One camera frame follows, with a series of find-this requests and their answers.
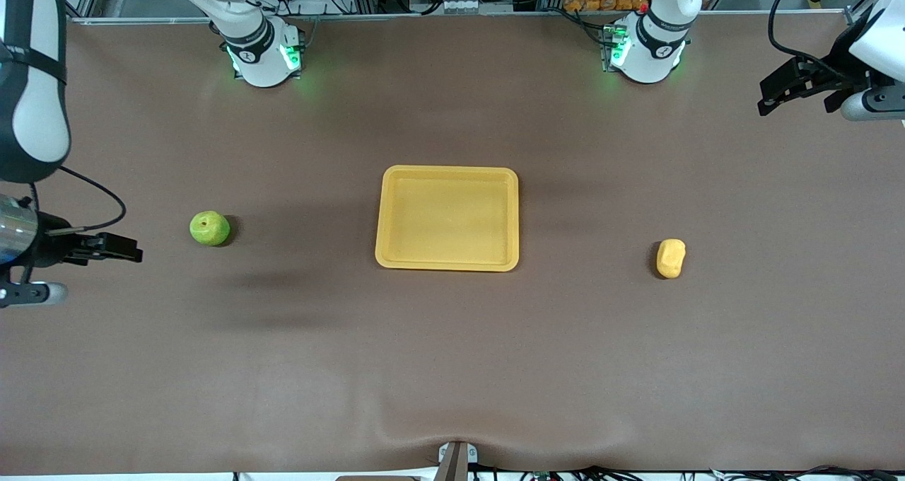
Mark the green apple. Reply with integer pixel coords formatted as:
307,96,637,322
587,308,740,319
189,211,231,247

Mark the yellow plastic tray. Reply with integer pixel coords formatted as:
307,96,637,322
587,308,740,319
375,165,520,272

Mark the brown table mat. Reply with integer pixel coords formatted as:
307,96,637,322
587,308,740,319
0,11,905,477

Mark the metal table clamp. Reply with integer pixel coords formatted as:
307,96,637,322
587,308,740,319
436,441,479,481

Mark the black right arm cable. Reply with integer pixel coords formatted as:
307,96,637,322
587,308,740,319
28,166,127,236

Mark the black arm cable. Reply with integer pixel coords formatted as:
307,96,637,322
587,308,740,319
768,0,853,68
28,166,127,236

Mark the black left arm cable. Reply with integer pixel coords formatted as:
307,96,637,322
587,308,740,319
768,0,853,68

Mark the aluminium frame rail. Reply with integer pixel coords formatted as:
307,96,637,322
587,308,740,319
69,8,849,26

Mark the bundle of black floor cables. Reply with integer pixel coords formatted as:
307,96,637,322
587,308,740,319
472,465,905,481

